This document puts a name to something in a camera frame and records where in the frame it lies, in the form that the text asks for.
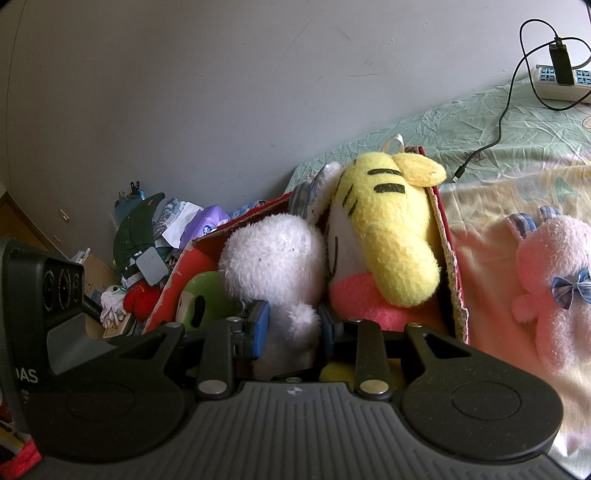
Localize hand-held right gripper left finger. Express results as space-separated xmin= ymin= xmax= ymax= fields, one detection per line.
xmin=105 ymin=301 xmax=271 ymax=401

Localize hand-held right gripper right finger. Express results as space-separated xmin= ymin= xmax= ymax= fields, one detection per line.
xmin=318 ymin=304 xmax=476 ymax=401

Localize white plush toy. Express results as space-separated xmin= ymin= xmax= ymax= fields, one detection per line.
xmin=218 ymin=161 xmax=345 ymax=379

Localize red cardboard box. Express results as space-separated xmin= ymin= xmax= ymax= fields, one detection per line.
xmin=141 ymin=145 xmax=469 ymax=344

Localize yellow striped tiger plush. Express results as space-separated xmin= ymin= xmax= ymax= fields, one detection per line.
xmin=318 ymin=135 xmax=448 ymax=334

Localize pink plush bear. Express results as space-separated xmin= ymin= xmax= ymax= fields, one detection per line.
xmin=505 ymin=205 xmax=591 ymax=374

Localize green plush toy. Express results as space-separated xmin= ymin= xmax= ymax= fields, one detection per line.
xmin=178 ymin=271 xmax=242 ymax=329

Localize white cloth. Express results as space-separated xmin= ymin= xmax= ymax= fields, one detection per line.
xmin=99 ymin=286 xmax=128 ymax=324

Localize small book stack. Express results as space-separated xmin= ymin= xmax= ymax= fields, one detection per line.
xmin=102 ymin=314 xmax=139 ymax=340

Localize red cloth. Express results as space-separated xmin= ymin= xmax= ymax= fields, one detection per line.
xmin=124 ymin=281 xmax=162 ymax=320

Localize purple tissue pack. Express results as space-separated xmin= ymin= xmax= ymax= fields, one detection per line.
xmin=180 ymin=205 xmax=230 ymax=247

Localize blue patterned cloth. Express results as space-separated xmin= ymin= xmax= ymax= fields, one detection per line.
xmin=228 ymin=199 xmax=269 ymax=220

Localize dark green cap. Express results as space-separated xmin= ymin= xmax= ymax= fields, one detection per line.
xmin=113 ymin=193 xmax=166 ymax=278

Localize grey square pouch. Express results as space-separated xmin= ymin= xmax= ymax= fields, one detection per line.
xmin=137 ymin=247 xmax=167 ymax=286

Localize white paper packet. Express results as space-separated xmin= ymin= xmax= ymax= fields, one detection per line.
xmin=161 ymin=203 xmax=200 ymax=250

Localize blue container with clips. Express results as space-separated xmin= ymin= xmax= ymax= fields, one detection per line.
xmin=113 ymin=181 xmax=148 ymax=217

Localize red fabric piece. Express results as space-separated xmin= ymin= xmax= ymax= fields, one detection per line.
xmin=0 ymin=440 xmax=43 ymax=480

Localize pale green printed bedsheet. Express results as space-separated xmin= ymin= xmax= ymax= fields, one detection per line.
xmin=281 ymin=76 xmax=591 ymax=476

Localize white power strip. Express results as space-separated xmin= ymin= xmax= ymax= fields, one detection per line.
xmin=536 ymin=65 xmax=591 ymax=103

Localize black charger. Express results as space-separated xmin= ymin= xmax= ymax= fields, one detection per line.
xmin=549 ymin=39 xmax=575 ymax=86

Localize black cable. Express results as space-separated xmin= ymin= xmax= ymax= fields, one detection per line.
xmin=452 ymin=18 xmax=591 ymax=185

